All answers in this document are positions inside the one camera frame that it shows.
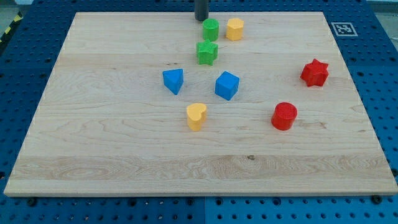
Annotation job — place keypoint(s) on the blue triangle block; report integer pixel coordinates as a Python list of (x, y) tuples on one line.
[(173, 80)]

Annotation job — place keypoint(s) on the blue cube block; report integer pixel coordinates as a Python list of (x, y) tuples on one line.
[(227, 85)]

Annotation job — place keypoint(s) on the wooden board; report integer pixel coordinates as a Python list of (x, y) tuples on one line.
[(107, 126)]

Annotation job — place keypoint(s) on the green star block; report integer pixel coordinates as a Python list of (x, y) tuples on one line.
[(207, 52)]

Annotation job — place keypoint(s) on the yellow black hazard tape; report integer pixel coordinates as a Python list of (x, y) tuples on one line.
[(8, 32)]

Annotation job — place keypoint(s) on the yellow heart block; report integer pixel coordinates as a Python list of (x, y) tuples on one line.
[(196, 115)]

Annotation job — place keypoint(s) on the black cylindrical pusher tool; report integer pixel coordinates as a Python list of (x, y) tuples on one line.
[(201, 9)]

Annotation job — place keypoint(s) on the green cylinder block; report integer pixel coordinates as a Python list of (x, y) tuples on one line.
[(210, 29)]

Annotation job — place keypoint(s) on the white fiducial marker tag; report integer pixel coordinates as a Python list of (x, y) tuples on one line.
[(344, 29)]

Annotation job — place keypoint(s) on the red cylinder block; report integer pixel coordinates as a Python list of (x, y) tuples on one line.
[(284, 116)]

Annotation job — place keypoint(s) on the yellow hexagon block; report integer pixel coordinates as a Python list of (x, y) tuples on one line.
[(234, 30)]

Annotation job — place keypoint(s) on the red star block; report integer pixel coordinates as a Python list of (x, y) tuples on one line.
[(315, 73)]

